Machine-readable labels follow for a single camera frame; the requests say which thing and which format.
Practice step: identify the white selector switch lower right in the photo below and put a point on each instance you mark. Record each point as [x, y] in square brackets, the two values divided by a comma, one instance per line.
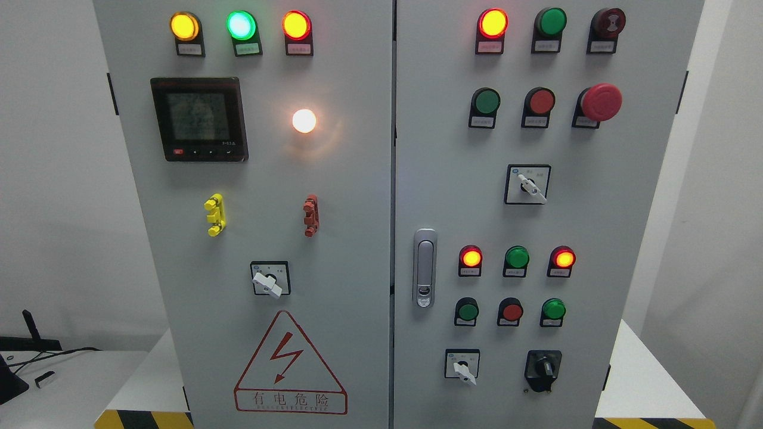
[462, 364]

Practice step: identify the small white black adapter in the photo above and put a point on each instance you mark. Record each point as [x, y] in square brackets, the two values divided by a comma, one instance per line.
[45, 379]

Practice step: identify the red lit indicator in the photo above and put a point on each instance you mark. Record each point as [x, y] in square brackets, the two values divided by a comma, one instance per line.
[470, 262]
[490, 32]

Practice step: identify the black digital power meter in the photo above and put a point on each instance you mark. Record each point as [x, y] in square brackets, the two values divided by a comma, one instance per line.
[200, 118]

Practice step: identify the green push button lower left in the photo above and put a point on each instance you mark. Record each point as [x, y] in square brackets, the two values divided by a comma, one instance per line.
[466, 312]

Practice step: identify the black rotary knob switch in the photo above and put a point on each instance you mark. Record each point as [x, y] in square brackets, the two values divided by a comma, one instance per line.
[542, 369]

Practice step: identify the red electric hazard warning sign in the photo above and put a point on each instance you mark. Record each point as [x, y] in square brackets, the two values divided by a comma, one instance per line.
[287, 374]

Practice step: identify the white selector switch upper right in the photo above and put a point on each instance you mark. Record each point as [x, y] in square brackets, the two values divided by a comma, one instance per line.
[527, 183]

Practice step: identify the grey cabinet door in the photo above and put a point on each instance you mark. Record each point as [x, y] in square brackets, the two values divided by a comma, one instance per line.
[340, 277]
[452, 179]

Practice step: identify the red push button lower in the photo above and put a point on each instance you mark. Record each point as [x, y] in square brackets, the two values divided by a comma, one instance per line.
[510, 312]

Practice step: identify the yellow indicator light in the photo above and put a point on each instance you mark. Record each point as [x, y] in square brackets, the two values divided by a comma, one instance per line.
[188, 34]

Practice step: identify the red-orange indicator light top left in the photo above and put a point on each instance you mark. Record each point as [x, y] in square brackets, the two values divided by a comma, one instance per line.
[298, 38]

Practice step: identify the red lit indicator top right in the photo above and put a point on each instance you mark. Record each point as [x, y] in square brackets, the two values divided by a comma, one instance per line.
[490, 32]

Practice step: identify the black stand at left edge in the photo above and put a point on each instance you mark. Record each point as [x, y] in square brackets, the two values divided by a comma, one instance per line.
[11, 384]

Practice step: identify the red indicator middle right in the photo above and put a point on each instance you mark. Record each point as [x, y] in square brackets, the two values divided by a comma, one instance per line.
[562, 259]

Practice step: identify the green push button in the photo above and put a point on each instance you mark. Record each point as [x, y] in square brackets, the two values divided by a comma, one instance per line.
[484, 107]
[466, 312]
[552, 313]

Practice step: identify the grey right cabinet door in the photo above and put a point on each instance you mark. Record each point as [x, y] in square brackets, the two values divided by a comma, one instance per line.
[452, 179]

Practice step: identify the red emergency stop mushroom button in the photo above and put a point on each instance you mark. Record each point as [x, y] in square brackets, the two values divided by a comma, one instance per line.
[596, 104]

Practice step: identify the red terminal connector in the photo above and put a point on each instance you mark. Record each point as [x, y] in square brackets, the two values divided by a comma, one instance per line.
[311, 220]

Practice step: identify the white glowing indicator lamp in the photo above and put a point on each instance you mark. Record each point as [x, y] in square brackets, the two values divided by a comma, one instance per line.
[304, 120]

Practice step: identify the red push button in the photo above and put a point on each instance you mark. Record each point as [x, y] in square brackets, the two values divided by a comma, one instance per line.
[537, 107]
[510, 312]

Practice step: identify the white selector switch left door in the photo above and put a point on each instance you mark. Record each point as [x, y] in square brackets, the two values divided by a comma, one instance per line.
[271, 278]

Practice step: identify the green indicator middle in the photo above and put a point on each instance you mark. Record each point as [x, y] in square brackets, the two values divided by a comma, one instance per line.
[516, 260]

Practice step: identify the green indicator top right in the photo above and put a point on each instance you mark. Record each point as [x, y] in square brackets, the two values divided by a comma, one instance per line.
[548, 31]

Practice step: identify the yellow terminal connector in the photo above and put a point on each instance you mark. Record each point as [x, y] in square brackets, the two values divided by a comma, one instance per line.
[215, 214]

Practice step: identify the grey left cabinet door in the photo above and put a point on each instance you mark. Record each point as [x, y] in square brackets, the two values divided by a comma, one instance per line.
[340, 277]

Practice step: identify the black device with antenna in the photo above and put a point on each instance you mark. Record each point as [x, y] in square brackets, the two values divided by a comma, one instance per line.
[33, 343]

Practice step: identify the green push button lower right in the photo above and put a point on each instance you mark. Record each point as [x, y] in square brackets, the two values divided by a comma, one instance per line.
[552, 313]

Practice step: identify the red lit indicator middle left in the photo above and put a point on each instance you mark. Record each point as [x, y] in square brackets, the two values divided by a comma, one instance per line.
[470, 262]

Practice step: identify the green push button upper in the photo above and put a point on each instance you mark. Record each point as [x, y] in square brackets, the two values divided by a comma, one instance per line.
[484, 107]

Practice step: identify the green lit indicator light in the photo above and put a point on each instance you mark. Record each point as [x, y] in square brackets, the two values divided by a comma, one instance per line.
[245, 35]

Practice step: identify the red push button upper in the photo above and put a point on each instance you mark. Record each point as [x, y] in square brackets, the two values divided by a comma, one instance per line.
[537, 107]

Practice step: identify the dark red buzzer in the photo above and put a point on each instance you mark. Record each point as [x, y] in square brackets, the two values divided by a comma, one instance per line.
[606, 25]

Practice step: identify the silver door handle lock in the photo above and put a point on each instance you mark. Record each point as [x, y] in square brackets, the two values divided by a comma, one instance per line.
[424, 267]

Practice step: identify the white selector switch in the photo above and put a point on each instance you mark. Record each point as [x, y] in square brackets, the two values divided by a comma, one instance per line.
[462, 364]
[527, 183]

